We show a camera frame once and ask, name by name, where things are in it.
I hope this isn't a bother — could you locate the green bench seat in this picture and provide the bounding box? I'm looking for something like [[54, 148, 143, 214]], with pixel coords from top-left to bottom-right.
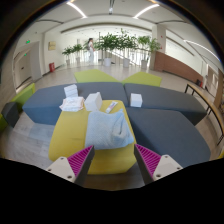
[[0, 82, 37, 133], [121, 71, 163, 88], [73, 68, 121, 84]]

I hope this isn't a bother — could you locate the yellow ottoman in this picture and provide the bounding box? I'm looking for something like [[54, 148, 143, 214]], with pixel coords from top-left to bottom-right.
[[48, 99, 138, 175]]

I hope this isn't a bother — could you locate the yellow wall picture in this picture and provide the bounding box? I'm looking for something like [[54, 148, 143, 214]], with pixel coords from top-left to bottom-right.
[[47, 41, 57, 52]]

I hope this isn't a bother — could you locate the person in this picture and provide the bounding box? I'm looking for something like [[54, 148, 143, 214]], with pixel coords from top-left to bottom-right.
[[87, 37, 96, 66]]

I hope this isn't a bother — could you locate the white tube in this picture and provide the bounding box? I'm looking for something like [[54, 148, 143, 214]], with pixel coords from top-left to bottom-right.
[[105, 101, 119, 115]]

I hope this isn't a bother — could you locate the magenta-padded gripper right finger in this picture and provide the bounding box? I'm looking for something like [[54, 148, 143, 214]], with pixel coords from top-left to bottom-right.
[[133, 143, 184, 186]]

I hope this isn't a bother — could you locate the long grey bench seat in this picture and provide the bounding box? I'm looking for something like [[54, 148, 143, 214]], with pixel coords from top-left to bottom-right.
[[22, 82, 130, 126]]

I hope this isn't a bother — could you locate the light blue towel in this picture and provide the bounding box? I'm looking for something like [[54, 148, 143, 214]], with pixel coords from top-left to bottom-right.
[[84, 109, 136, 151]]

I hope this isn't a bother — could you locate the pink white wipes pack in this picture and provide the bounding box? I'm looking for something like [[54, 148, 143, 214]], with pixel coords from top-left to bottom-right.
[[59, 96, 86, 113]]

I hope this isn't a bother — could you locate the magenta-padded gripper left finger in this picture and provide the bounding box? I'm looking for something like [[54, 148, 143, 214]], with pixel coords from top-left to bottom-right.
[[46, 145, 96, 187]]

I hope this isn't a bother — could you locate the wooden black-framed table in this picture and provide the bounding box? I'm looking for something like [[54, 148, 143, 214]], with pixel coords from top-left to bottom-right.
[[184, 83, 224, 146]]

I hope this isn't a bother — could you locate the potted green plant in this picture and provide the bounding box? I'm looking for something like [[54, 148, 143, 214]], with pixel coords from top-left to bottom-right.
[[116, 30, 138, 69], [94, 32, 118, 68], [72, 43, 84, 65], [61, 46, 75, 66], [136, 35, 162, 70]]

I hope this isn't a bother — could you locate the dark grey cube stool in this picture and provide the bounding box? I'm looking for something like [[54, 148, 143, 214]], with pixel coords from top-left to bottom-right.
[[1, 101, 20, 129]]

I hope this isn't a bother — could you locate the wooden reception counter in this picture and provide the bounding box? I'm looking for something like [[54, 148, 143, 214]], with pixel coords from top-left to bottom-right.
[[153, 50, 204, 85]]

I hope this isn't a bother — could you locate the large white box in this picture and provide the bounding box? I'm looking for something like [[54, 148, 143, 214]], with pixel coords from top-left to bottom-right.
[[84, 91, 103, 112]]

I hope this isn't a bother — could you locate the small white box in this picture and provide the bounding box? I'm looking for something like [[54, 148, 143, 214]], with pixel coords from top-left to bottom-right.
[[129, 93, 144, 108]]

